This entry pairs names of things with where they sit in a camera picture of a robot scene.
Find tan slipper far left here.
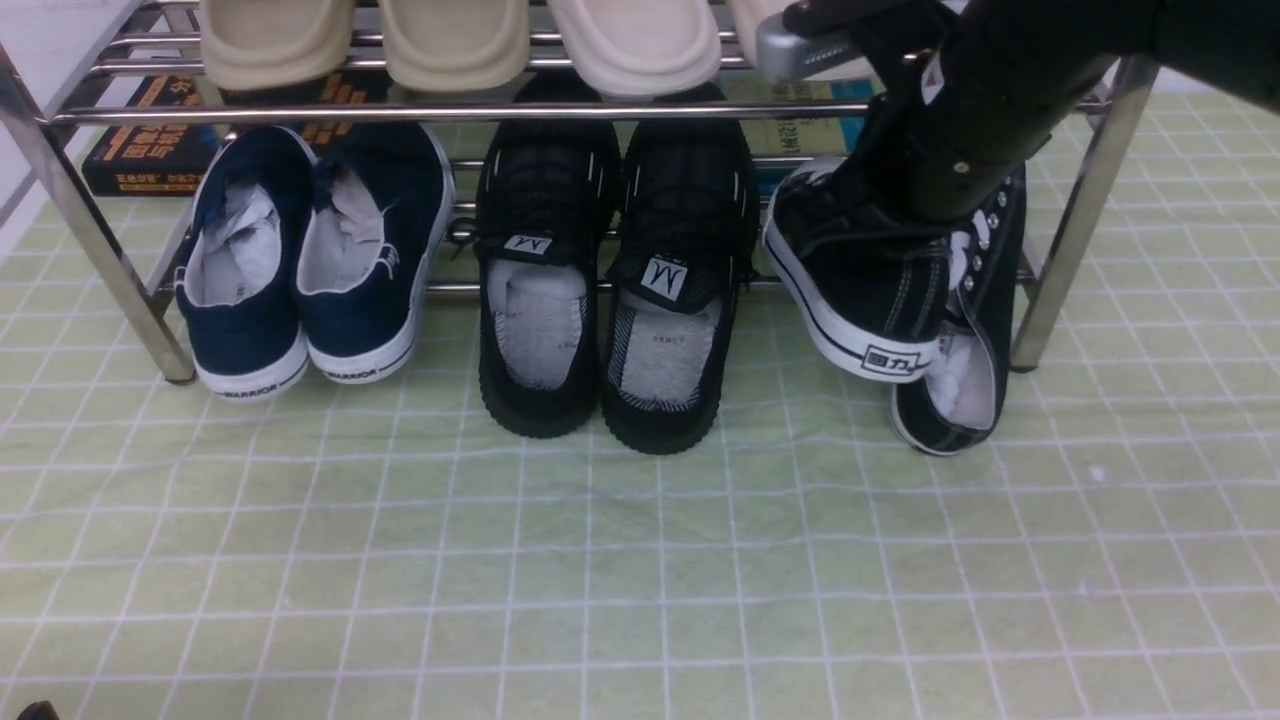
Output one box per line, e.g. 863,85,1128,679
200,1,356,91

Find green checkered table cloth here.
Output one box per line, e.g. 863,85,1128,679
1,94,1279,719

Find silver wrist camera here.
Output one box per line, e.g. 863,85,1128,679
751,13,876,83

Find stainless steel shoe rack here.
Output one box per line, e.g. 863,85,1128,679
3,1,1158,386

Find tan slipper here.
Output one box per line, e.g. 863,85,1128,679
379,1,531,94
200,1,356,91

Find black knit sneaker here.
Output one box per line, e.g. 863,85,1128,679
472,117,621,438
602,117,760,455

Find navy canvas sneaker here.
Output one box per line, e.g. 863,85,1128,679
174,126,316,402
294,122,456,386

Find black orange book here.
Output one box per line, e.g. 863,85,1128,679
81,70,390,197

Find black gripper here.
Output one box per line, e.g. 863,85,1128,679
783,1,1161,225

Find left navy canvas sneaker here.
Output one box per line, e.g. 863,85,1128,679
174,126,316,402

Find right navy canvas sneaker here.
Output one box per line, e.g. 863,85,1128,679
294,122,456,386

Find cream slipper far right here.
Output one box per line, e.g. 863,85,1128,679
724,0,791,65

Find cream slipper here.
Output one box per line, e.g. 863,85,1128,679
547,1,721,97
724,0,791,65

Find right black knit sneaker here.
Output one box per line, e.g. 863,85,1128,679
602,117,760,455

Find black canvas sneaker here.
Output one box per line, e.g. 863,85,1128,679
890,164,1027,456
762,96,951,384

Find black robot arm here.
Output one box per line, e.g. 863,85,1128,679
783,1,1279,223

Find left black knit sneaker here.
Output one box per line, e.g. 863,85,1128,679
472,117,621,438

